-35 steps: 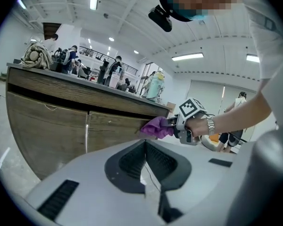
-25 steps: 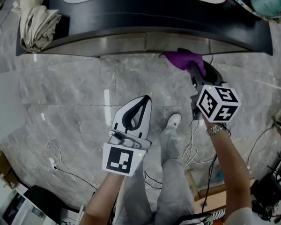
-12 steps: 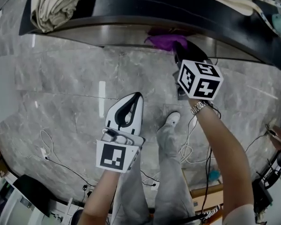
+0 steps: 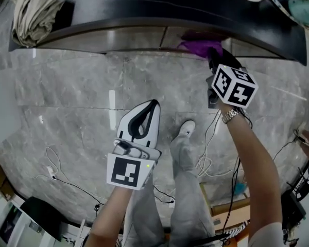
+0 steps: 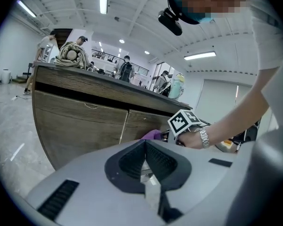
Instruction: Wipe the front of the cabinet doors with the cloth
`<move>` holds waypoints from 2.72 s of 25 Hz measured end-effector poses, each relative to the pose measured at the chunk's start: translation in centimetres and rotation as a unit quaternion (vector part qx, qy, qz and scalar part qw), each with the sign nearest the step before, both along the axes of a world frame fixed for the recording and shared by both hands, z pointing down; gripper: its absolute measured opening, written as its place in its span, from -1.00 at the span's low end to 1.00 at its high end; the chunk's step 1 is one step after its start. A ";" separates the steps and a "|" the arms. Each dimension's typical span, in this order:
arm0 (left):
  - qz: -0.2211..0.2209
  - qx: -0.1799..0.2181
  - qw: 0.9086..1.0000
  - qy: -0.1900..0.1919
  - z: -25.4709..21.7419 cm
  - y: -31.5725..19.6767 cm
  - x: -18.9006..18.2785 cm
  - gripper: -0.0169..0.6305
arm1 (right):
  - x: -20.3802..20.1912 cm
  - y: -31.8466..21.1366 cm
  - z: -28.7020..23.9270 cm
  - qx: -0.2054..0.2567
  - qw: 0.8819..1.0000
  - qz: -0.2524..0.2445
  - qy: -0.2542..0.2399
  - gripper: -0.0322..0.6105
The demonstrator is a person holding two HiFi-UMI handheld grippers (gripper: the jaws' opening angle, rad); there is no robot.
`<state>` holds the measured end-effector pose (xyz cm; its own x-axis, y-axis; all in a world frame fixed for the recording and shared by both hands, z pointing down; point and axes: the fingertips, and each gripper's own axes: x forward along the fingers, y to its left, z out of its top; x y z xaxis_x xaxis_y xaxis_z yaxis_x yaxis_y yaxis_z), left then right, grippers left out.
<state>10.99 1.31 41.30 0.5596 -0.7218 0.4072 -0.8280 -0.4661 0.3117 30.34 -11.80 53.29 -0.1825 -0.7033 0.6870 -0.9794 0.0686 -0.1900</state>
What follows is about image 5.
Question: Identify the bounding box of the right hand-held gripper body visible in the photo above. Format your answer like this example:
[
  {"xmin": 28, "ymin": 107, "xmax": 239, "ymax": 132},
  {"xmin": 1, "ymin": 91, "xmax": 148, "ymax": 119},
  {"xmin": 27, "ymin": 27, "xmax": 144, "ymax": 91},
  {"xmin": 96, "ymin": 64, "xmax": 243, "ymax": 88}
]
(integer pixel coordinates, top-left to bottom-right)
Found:
[{"xmin": 166, "ymin": 109, "xmax": 204, "ymax": 147}]

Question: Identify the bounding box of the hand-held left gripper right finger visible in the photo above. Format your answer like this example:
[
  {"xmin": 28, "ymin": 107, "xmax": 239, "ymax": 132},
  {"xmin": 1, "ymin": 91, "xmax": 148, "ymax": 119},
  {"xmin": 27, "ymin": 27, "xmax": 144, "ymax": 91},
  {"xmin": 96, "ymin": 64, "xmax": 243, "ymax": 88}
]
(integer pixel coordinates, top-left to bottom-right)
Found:
[{"xmin": 145, "ymin": 139, "xmax": 239, "ymax": 226}]

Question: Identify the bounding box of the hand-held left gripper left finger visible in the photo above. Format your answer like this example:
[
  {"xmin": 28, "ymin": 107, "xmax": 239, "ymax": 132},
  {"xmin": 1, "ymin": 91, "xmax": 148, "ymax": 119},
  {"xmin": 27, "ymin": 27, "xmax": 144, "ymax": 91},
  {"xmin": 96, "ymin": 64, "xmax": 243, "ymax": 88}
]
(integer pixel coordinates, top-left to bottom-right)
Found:
[{"xmin": 25, "ymin": 139, "xmax": 166, "ymax": 226}]

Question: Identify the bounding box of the purple cloth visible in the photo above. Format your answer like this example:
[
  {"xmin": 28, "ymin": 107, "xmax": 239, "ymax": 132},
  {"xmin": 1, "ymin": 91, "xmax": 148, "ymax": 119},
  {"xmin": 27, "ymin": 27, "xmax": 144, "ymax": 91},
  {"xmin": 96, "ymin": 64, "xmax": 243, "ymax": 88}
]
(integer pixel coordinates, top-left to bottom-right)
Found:
[{"xmin": 141, "ymin": 129, "xmax": 162, "ymax": 141}]

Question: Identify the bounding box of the person's right forearm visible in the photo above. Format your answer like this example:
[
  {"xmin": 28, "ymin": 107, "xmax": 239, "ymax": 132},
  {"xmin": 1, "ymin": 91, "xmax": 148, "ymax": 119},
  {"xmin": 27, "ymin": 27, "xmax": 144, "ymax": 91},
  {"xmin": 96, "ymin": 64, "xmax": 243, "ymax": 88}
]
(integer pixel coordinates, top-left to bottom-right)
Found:
[{"xmin": 177, "ymin": 88, "xmax": 271, "ymax": 150}]

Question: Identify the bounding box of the dark wooden sink cabinet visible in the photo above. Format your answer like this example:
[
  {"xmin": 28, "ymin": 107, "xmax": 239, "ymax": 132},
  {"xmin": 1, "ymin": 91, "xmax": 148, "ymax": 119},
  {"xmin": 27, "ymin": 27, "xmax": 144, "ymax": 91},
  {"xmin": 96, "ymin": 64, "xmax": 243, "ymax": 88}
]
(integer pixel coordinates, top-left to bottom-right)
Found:
[{"xmin": 32, "ymin": 62, "xmax": 194, "ymax": 171}]

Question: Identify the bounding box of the silver wristwatch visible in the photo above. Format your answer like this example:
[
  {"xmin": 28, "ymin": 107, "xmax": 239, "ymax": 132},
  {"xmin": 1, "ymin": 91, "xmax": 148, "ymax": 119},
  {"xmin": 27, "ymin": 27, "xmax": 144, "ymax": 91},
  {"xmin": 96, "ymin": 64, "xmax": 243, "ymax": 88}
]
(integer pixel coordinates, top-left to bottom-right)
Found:
[{"xmin": 199, "ymin": 128, "xmax": 211, "ymax": 149}]

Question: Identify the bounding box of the light green cartoon bottle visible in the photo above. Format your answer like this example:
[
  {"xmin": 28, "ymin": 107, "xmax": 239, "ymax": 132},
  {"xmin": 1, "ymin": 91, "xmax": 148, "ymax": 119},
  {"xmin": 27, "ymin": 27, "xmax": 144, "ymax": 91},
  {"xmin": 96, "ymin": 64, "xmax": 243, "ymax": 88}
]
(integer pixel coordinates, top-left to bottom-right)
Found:
[{"xmin": 167, "ymin": 73, "xmax": 186, "ymax": 100}]

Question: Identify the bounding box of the black mezzanine railing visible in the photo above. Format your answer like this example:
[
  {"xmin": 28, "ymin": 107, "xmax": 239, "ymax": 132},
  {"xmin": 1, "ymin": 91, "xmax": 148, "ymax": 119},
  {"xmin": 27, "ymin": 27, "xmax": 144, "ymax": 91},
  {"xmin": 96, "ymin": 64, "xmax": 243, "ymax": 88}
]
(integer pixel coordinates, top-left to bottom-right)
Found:
[{"xmin": 92, "ymin": 49, "xmax": 150, "ymax": 73}]

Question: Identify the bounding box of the teal face mask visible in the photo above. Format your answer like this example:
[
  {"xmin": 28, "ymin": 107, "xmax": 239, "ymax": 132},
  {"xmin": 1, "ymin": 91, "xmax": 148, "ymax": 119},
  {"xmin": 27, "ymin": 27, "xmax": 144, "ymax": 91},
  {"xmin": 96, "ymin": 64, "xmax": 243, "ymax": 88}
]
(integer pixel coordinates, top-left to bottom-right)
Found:
[{"xmin": 169, "ymin": 0, "xmax": 216, "ymax": 25}]

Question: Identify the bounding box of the person's white shirt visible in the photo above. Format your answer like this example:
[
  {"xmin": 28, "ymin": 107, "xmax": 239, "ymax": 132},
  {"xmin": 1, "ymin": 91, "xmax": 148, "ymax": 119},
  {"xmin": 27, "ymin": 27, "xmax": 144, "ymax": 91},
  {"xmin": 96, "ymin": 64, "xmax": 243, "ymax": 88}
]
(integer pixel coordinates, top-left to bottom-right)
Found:
[{"xmin": 249, "ymin": 0, "xmax": 283, "ymax": 150}]

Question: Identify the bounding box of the white crumpled towel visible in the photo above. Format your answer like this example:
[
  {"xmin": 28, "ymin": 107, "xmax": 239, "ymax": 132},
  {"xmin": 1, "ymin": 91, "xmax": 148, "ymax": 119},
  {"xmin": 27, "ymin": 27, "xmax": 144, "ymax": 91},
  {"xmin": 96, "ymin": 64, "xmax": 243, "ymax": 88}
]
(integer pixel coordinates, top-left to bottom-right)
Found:
[{"xmin": 53, "ymin": 40, "xmax": 91, "ymax": 70}]

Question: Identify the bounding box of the white trash bin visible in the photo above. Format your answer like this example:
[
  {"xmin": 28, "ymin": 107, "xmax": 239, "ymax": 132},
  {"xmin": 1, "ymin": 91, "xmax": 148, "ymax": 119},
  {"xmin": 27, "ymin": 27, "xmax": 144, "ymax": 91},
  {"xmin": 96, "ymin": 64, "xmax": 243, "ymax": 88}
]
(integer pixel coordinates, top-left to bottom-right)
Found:
[{"xmin": 2, "ymin": 69, "xmax": 12, "ymax": 85}]

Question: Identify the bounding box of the black head-worn camera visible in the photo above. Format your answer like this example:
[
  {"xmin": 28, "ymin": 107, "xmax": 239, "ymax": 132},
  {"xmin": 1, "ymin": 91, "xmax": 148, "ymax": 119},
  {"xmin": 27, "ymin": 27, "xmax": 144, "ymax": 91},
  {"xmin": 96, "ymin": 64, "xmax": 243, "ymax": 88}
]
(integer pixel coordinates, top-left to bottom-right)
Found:
[{"xmin": 158, "ymin": 7, "xmax": 183, "ymax": 36}]

